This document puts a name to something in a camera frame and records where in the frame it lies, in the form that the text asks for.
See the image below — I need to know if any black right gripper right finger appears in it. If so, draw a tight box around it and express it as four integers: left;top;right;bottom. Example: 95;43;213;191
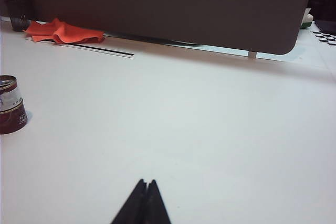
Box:
143;179;173;224

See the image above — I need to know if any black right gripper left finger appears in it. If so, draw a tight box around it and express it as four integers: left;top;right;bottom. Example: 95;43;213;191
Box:
110;179;149;224

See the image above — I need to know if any tomato can with white label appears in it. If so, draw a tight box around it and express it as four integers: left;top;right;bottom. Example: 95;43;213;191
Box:
0;75;24;113

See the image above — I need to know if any red tomato paste can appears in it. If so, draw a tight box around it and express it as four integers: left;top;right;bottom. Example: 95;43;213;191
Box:
0;102;28;135

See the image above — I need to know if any orange cloth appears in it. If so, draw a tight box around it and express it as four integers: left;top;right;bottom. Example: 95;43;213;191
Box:
24;18;106;45

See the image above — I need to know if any large grey desk divider panel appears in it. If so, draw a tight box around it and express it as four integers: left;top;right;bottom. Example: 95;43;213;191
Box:
0;0;319;56

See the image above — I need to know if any black mesh pen holder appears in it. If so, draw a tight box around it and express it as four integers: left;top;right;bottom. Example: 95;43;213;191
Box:
5;0;35;33

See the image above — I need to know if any green and white object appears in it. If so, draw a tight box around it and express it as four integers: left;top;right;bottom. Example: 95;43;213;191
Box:
300;8;315;30

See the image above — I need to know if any black white checkerboard mat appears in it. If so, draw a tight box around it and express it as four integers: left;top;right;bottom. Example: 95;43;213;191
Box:
311;20;336;47

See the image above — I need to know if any black table cable slot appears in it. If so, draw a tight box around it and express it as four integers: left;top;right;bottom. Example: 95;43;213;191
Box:
25;37;135;59

